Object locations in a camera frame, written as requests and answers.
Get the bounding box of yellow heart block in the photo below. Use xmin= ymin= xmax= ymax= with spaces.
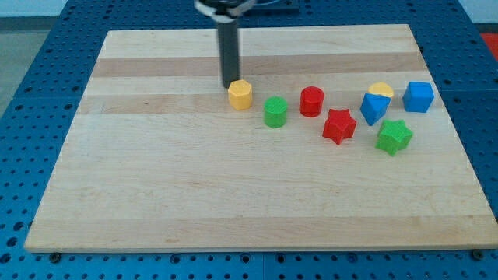
xmin=228 ymin=79 xmax=253 ymax=110

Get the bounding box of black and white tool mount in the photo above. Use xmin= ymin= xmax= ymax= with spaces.
xmin=194 ymin=0 xmax=257 ymax=20

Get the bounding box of red star block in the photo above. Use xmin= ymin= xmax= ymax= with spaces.
xmin=322 ymin=109 xmax=357 ymax=145

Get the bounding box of green cylinder block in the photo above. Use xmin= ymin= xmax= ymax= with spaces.
xmin=263 ymin=96 xmax=288 ymax=128

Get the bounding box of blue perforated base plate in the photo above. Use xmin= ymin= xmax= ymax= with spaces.
xmin=1 ymin=1 xmax=497 ymax=279

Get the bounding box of red cylinder block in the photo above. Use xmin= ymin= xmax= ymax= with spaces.
xmin=299 ymin=86 xmax=324 ymax=117

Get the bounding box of blue triangular block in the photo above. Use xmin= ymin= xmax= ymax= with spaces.
xmin=360 ymin=93 xmax=391 ymax=126

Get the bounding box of green star block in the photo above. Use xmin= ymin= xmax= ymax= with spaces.
xmin=375 ymin=120 xmax=413 ymax=156

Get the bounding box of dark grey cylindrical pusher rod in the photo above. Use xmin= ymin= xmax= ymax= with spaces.
xmin=217 ymin=20 xmax=240 ymax=88

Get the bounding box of light wooden board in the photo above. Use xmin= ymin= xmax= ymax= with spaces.
xmin=24 ymin=24 xmax=497 ymax=253

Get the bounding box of blue cube block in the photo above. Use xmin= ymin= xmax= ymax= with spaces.
xmin=402 ymin=81 xmax=434 ymax=113

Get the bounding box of yellow half-round block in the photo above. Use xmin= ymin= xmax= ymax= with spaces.
xmin=367 ymin=82 xmax=395 ymax=98

